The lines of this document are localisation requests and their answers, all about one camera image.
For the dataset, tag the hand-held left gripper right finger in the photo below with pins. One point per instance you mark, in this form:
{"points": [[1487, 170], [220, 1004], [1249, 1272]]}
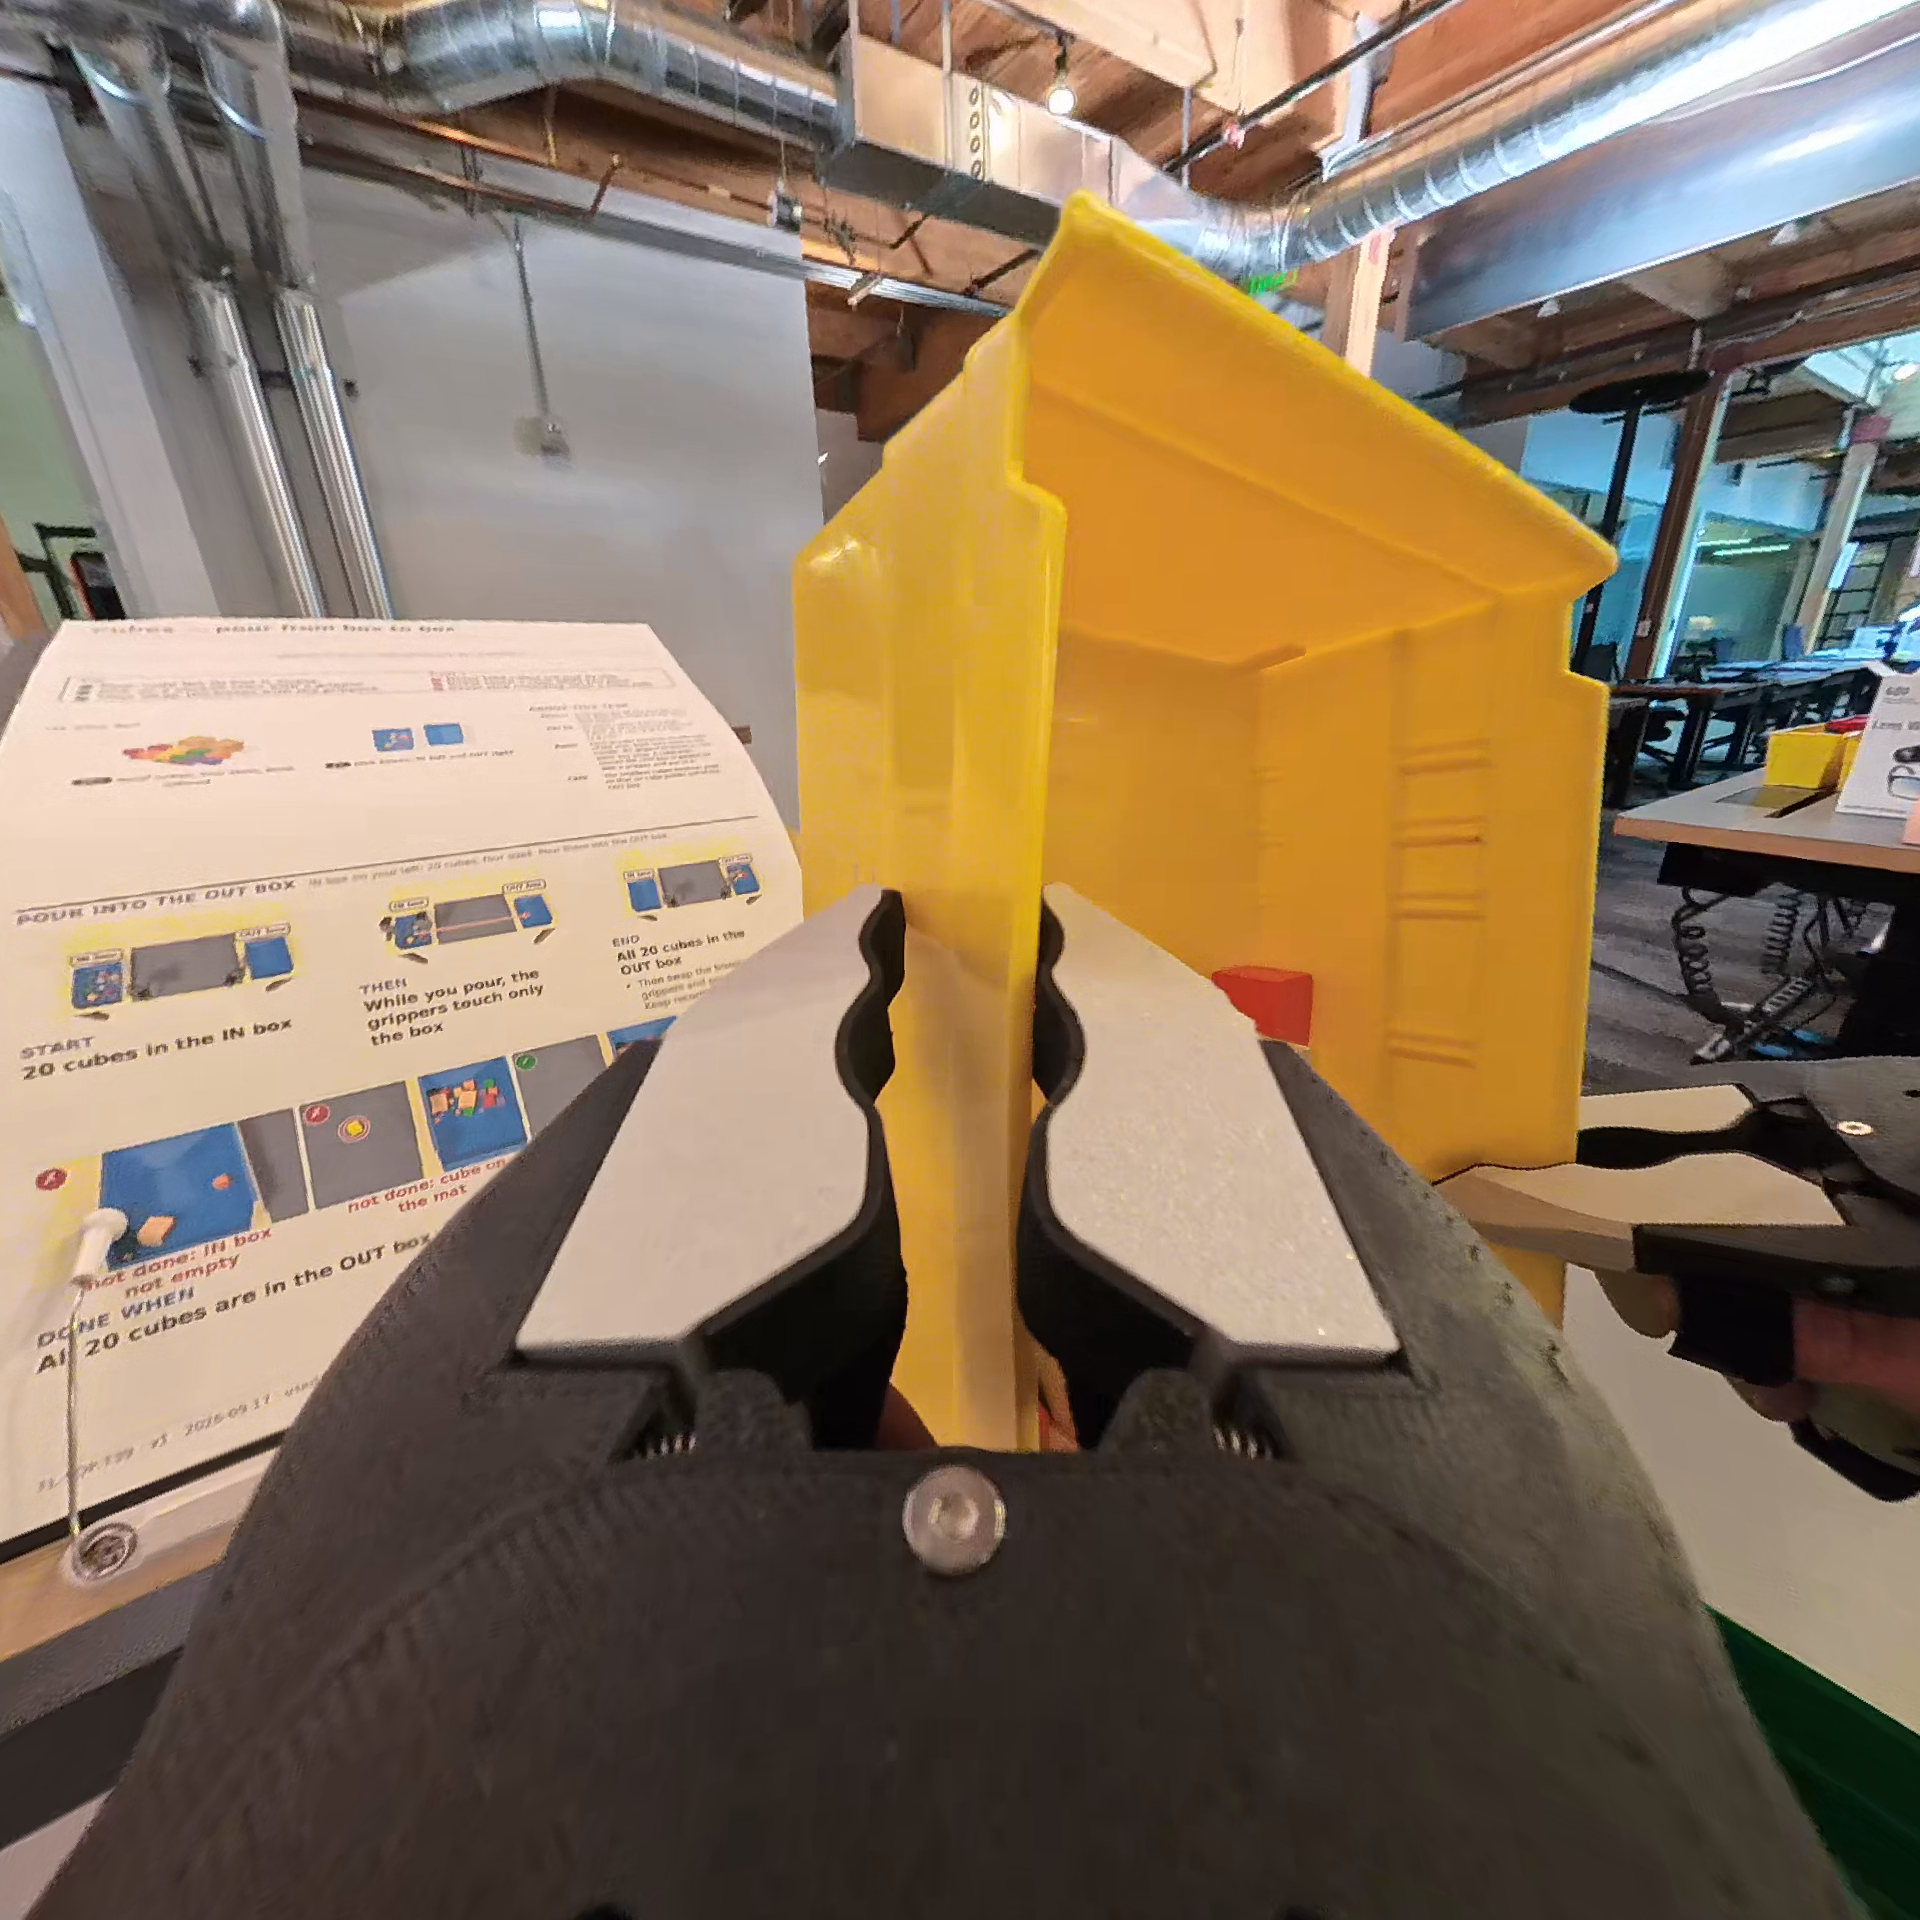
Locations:
{"points": [[1201, 1184]]}

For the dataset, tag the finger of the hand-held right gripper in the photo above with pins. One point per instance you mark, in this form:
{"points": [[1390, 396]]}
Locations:
{"points": [[1589, 1208], [1664, 1113]]}

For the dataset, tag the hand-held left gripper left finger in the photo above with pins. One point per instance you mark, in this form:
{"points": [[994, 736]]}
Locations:
{"points": [[705, 1154]]}

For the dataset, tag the red wooden cube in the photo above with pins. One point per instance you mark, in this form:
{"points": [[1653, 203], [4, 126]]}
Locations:
{"points": [[1262, 1002]]}

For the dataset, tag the green plastic box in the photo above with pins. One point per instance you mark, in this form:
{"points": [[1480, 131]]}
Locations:
{"points": [[1845, 1770]]}

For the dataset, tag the yellow plastic box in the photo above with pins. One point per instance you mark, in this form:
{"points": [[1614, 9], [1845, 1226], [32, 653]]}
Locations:
{"points": [[1172, 494]]}

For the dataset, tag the person's right hand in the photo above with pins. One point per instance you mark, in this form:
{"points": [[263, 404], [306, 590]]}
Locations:
{"points": [[1861, 1347]]}

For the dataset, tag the wooden work table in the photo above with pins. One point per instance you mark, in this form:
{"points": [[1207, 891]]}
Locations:
{"points": [[1724, 826]]}

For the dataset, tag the small yellow bin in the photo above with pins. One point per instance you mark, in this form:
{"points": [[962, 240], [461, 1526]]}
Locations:
{"points": [[1808, 756]]}

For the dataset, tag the white sign card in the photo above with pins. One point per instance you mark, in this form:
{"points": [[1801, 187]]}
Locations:
{"points": [[1893, 749]]}

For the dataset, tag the printed instruction sheet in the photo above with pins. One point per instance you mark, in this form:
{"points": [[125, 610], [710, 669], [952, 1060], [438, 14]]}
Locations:
{"points": [[301, 840]]}

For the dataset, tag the wooden sign board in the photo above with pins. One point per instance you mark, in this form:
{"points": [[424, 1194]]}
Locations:
{"points": [[90, 1605]]}

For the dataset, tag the ceiling spot lamp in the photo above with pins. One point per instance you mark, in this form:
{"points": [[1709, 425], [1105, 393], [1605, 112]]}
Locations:
{"points": [[1062, 91]]}

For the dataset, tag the wall junction box with conduit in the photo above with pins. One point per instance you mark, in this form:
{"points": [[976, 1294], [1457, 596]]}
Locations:
{"points": [[542, 435]]}

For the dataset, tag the metal wall conduit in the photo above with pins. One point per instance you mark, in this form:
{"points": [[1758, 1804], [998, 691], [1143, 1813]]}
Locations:
{"points": [[255, 450], [340, 450]]}

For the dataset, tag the round silver ventilation duct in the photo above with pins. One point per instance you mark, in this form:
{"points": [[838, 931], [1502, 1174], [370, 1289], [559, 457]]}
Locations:
{"points": [[1575, 134]]}

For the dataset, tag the rectangular metal duct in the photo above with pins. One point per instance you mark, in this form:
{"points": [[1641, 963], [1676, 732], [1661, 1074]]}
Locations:
{"points": [[961, 134]]}

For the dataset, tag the flexible silver duct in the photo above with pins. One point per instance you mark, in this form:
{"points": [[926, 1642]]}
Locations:
{"points": [[599, 59]]}

